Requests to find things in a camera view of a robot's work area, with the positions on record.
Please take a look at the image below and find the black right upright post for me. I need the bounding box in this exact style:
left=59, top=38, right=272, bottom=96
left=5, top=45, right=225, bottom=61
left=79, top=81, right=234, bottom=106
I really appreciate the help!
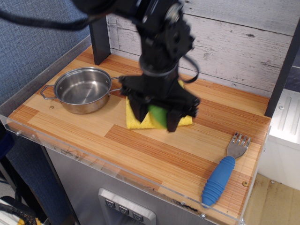
left=264, top=20, right=300, bottom=118

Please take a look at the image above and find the braided cable bundle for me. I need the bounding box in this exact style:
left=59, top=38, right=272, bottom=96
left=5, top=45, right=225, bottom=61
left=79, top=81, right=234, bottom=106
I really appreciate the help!
left=0, top=195, right=42, bottom=225

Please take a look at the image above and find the yellow folded cloth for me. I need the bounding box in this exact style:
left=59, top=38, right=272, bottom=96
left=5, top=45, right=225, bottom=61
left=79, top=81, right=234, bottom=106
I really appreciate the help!
left=126, top=80, right=193, bottom=130

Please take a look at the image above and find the blue handled metal fork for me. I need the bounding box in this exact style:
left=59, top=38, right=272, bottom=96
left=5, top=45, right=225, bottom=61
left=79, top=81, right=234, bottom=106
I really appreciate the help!
left=202, top=132, right=251, bottom=208

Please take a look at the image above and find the black upright post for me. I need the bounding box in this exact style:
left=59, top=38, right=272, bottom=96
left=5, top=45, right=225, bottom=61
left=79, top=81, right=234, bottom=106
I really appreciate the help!
left=89, top=17, right=111, bottom=65
left=264, top=20, right=300, bottom=118

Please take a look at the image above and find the green yellow toy corn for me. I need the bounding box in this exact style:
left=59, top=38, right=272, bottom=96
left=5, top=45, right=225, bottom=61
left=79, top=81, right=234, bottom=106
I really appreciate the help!
left=148, top=105, right=167, bottom=129

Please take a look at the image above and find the clear acrylic edge guard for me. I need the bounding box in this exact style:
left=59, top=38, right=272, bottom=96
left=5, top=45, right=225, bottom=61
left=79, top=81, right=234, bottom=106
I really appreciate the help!
left=0, top=113, right=243, bottom=225

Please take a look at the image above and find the black left upright post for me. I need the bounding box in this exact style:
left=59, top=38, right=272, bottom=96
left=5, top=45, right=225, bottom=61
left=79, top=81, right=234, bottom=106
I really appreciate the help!
left=89, top=17, right=111, bottom=65

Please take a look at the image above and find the white ribbed box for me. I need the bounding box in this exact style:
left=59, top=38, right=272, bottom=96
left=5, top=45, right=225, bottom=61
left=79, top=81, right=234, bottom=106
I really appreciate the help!
left=269, top=89, right=300, bottom=144

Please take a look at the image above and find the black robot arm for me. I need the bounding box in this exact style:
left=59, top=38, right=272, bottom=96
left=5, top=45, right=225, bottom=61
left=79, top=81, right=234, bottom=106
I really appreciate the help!
left=74, top=0, right=200, bottom=132

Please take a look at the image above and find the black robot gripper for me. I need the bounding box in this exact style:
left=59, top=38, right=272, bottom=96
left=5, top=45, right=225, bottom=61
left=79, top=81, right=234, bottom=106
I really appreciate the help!
left=119, top=72, right=200, bottom=132

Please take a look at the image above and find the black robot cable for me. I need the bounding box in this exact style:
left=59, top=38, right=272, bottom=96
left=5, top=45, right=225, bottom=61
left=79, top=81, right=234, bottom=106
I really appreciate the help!
left=0, top=10, right=92, bottom=31

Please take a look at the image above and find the steel cabinet button panel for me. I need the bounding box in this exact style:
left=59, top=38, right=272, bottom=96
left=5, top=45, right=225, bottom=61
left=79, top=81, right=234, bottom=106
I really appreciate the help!
left=98, top=188, right=157, bottom=225

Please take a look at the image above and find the stainless steel pot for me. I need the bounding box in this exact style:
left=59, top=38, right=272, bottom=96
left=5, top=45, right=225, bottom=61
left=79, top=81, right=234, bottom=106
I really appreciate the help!
left=40, top=67, right=120, bottom=114

